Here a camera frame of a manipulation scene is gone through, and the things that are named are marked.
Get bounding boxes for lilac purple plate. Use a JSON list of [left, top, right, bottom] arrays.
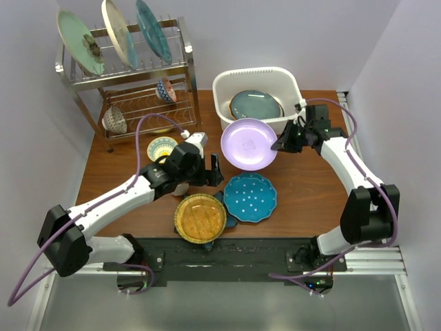
[[220, 119, 278, 172]]

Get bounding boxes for dark blue bottom plate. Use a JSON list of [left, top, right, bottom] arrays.
[[231, 90, 285, 120]]

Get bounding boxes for orange dotted scalloped plate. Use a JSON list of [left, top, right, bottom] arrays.
[[228, 101, 237, 120]]

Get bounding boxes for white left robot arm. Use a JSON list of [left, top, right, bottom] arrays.
[[37, 142, 223, 277]]

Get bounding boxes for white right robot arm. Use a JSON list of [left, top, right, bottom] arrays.
[[271, 98, 400, 271]]

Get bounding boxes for white plastic bin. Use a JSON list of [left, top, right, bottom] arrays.
[[212, 67, 303, 134]]

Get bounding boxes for white ceramic mug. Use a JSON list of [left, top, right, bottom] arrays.
[[172, 183, 189, 197]]

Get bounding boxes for yellow blue patterned saucer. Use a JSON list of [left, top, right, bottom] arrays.
[[146, 137, 178, 161]]

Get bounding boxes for teal dotted scalloped plate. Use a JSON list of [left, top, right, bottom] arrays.
[[224, 173, 277, 223]]

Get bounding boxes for orange woven pattern plate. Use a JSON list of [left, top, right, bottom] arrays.
[[174, 194, 227, 244]]

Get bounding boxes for stainless steel dish rack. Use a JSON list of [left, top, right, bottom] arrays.
[[55, 17, 201, 152]]

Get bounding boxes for blue white patterned bowl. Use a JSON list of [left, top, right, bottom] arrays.
[[156, 77, 177, 103]]

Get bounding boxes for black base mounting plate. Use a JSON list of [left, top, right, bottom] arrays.
[[91, 237, 349, 289]]

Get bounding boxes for grey patterned bowl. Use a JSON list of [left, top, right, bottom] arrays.
[[101, 106, 127, 134]]

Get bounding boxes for teal plate on rack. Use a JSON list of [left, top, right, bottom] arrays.
[[136, 0, 172, 64]]

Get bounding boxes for cream plate on rack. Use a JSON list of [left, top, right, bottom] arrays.
[[101, 0, 139, 70]]

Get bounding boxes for mint flower plate on rack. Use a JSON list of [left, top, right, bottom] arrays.
[[57, 9, 104, 76]]

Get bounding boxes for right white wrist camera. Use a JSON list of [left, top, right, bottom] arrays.
[[294, 99, 307, 119]]

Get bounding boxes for aluminium frame rail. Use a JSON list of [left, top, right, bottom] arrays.
[[336, 91, 423, 331]]

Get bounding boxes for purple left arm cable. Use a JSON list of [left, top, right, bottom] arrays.
[[6, 113, 189, 307]]

